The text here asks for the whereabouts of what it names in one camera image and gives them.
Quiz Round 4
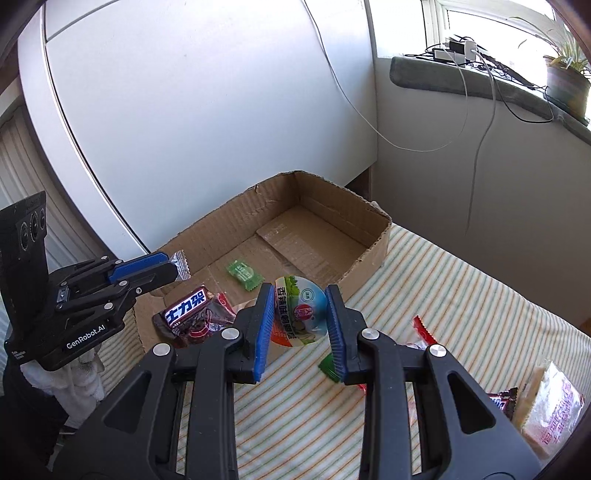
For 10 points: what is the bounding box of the white wardrobe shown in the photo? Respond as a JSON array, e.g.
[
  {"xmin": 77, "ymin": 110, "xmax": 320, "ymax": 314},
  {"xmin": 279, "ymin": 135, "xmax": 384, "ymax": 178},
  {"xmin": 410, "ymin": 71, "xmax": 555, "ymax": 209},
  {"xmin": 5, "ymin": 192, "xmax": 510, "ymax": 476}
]
[{"xmin": 17, "ymin": 0, "xmax": 380, "ymax": 260}]

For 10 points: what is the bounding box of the potted spider plant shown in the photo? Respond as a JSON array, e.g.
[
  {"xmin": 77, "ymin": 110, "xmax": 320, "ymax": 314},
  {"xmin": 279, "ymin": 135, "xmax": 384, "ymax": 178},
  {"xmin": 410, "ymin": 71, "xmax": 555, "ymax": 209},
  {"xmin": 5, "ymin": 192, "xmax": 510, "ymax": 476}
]
[{"xmin": 510, "ymin": 16, "xmax": 591, "ymax": 119}]

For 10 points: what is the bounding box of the green candy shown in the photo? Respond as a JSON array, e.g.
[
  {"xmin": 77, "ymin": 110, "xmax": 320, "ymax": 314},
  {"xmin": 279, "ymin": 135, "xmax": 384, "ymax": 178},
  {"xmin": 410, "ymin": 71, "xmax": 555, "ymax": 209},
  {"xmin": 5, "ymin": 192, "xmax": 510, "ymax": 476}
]
[
  {"xmin": 318, "ymin": 353, "xmax": 341, "ymax": 383},
  {"xmin": 225, "ymin": 260, "xmax": 265, "ymax": 292}
]

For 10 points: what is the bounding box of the striped bed sheet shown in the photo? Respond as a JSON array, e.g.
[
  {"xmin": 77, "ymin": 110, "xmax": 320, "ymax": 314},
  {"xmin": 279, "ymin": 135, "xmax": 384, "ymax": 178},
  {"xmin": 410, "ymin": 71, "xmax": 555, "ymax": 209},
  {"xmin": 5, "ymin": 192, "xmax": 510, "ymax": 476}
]
[{"xmin": 99, "ymin": 224, "xmax": 591, "ymax": 480}]

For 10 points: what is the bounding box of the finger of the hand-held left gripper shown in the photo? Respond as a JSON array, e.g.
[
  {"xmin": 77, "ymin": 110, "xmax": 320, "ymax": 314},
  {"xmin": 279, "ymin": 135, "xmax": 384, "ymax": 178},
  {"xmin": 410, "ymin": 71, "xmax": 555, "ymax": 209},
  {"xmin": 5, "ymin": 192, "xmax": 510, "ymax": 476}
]
[
  {"xmin": 59, "ymin": 264, "xmax": 180, "ymax": 315},
  {"xmin": 58, "ymin": 251, "xmax": 171, "ymax": 289}
]

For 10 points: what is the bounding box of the white framed window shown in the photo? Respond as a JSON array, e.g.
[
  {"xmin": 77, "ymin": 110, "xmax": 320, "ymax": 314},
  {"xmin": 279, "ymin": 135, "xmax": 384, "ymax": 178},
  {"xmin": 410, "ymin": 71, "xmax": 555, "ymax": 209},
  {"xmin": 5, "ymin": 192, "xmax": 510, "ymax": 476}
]
[{"xmin": 422, "ymin": 0, "xmax": 562, "ymax": 52}]

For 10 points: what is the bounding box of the dark red-edged snack packet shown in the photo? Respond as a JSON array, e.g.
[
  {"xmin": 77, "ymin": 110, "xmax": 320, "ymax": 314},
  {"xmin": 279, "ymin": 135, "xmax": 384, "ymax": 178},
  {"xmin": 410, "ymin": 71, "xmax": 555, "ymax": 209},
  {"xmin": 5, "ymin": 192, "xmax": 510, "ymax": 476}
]
[{"xmin": 184, "ymin": 292, "xmax": 257, "ymax": 348}]

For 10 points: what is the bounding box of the person's left forearm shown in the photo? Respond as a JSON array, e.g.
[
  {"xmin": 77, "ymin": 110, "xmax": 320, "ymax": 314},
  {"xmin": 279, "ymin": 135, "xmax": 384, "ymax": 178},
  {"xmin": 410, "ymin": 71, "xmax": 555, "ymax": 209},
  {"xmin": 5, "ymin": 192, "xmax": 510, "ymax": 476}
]
[{"xmin": 0, "ymin": 357, "xmax": 77, "ymax": 469}]

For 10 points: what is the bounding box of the brown cardboard box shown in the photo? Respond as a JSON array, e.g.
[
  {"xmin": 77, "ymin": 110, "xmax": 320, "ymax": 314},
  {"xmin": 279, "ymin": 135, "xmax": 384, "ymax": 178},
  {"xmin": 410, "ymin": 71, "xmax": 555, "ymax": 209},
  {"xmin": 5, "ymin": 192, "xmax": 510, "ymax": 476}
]
[{"xmin": 131, "ymin": 170, "xmax": 393, "ymax": 365}]

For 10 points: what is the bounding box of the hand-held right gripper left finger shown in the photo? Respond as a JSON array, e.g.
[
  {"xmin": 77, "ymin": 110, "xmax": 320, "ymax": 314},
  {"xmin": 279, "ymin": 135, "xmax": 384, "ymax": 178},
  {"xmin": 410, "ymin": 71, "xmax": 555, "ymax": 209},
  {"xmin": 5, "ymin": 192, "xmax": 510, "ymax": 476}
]
[{"xmin": 53, "ymin": 282, "xmax": 277, "ymax": 480}]

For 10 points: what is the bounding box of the thick white cable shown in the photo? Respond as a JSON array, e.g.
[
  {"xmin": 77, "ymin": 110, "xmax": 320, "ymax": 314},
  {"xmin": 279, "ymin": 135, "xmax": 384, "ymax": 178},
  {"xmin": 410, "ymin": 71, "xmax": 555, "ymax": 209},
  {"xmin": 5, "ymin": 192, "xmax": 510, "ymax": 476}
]
[{"xmin": 464, "ymin": 50, "xmax": 499, "ymax": 260}]

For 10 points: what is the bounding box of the thin white cable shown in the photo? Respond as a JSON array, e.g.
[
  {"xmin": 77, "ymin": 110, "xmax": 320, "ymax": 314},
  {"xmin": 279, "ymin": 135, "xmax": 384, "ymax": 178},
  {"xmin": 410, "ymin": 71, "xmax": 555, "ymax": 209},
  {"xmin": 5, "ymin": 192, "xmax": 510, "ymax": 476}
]
[{"xmin": 302, "ymin": 0, "xmax": 471, "ymax": 154}]

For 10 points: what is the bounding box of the black cable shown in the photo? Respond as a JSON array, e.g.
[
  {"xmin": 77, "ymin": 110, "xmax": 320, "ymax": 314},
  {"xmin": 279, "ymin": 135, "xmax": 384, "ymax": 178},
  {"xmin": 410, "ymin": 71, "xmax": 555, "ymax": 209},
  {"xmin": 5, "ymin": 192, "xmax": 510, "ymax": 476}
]
[{"xmin": 416, "ymin": 44, "xmax": 556, "ymax": 124}]

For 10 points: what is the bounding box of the round jelly cup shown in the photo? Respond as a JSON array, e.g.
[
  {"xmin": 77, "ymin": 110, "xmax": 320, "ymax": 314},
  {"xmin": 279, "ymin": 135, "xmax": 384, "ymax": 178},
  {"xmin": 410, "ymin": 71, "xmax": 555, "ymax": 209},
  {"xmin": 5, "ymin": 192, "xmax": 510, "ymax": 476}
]
[{"xmin": 272, "ymin": 274, "xmax": 329, "ymax": 350}]

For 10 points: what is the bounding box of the person's left hand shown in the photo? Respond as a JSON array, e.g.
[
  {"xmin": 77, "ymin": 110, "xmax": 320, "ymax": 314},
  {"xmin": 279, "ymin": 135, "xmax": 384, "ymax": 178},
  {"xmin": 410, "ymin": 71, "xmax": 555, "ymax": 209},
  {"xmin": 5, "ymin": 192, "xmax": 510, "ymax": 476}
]
[{"xmin": 21, "ymin": 352, "xmax": 106, "ymax": 408}]

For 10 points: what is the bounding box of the packaged sliced bread loaf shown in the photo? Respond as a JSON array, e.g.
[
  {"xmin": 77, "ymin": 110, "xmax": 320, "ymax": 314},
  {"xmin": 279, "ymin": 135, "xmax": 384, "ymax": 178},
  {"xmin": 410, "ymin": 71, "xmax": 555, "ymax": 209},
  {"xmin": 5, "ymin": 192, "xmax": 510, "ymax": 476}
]
[{"xmin": 510, "ymin": 360, "xmax": 586, "ymax": 468}]

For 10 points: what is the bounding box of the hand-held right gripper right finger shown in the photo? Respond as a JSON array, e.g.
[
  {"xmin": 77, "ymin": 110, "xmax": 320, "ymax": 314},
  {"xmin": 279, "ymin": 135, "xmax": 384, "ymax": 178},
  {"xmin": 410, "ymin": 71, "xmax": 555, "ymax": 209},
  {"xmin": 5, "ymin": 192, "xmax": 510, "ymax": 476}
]
[{"xmin": 324, "ymin": 284, "xmax": 543, "ymax": 480}]

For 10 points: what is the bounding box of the beige ribbed panel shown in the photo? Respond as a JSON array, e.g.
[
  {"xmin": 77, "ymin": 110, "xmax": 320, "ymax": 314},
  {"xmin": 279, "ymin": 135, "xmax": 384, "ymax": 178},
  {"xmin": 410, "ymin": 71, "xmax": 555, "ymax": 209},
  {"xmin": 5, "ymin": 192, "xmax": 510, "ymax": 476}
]
[{"xmin": 0, "ymin": 107, "xmax": 114, "ymax": 278}]

